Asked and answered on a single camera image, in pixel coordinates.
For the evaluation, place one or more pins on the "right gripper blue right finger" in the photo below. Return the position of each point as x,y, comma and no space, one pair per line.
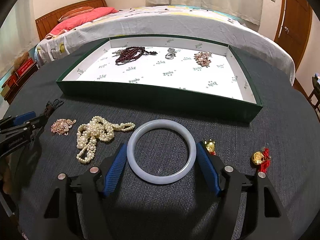
211,166

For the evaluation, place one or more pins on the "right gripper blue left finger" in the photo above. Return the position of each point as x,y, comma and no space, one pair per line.
111,169

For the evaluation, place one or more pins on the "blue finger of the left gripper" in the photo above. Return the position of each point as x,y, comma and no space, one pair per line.
12,121
27,126

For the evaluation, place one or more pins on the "gold bell short red tassel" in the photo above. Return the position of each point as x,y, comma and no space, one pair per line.
210,146

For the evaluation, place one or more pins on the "black cord pendant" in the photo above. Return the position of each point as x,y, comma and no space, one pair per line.
51,106

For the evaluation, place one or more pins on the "rose gold brooch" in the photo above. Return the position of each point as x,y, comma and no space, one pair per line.
202,58
62,126

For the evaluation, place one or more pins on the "pale jade bangle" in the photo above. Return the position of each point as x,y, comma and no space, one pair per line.
161,152

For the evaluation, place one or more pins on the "green jewelry tray box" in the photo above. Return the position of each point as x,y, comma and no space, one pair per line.
158,72

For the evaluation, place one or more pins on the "wooden nightstand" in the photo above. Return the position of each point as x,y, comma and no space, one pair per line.
11,88

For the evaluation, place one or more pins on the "red gift box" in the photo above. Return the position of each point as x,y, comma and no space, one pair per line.
24,67

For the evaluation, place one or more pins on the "brown plush toy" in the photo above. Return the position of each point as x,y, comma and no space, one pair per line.
19,62

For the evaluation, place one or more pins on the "dark grey table cloth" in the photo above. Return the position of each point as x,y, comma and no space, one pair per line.
287,125

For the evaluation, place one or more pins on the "wooden headboard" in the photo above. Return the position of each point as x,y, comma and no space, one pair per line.
48,21

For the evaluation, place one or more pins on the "small silver brooch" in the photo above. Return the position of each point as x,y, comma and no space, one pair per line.
117,53

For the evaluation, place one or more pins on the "rose gold brooch in tray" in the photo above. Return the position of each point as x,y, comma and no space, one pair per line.
202,58

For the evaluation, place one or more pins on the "pink pillow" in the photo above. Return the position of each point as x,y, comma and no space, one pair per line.
76,21

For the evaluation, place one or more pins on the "orange patterned pillow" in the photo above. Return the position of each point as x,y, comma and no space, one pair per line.
75,12

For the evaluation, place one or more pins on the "wooden chair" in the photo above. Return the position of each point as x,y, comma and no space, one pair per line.
316,91

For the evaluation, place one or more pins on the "bed with patterned sheet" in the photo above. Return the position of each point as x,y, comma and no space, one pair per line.
171,20

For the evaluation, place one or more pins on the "brown wooden door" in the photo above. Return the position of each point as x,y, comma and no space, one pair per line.
294,28

